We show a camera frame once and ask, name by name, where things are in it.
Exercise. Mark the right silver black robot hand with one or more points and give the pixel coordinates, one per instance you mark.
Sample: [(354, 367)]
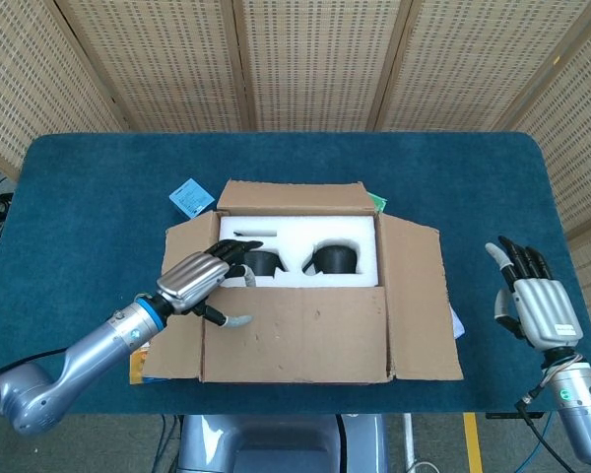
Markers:
[(546, 310)]

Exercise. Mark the black cup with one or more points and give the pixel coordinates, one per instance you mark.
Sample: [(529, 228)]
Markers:
[(263, 263), (335, 258)]

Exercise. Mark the teal table mat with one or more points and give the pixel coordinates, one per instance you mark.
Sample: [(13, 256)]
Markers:
[(103, 162)]

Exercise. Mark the small light blue box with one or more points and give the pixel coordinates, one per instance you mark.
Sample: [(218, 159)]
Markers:
[(192, 199)]

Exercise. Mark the white foam insert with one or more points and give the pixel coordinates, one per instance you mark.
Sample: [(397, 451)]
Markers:
[(300, 231)]

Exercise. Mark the black bar under table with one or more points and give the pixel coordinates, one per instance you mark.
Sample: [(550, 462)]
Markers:
[(502, 415)]

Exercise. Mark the orange yellow printed box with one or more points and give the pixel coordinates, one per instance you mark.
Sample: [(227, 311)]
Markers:
[(138, 367)]

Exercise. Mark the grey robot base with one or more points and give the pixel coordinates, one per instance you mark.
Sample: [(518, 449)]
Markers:
[(276, 443)]

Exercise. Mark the white blue tissue pack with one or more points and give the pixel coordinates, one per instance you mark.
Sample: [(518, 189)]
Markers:
[(458, 325)]

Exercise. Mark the white pole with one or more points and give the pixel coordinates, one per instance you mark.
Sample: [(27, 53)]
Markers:
[(408, 438)]

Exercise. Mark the cardboard box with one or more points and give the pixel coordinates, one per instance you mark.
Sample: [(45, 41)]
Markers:
[(295, 335)]

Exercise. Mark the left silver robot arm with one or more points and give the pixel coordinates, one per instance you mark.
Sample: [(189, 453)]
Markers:
[(93, 345)]

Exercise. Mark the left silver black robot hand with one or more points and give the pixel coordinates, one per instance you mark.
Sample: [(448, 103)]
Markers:
[(192, 281)]

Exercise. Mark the green packet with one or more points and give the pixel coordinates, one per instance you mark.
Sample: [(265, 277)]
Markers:
[(379, 202)]

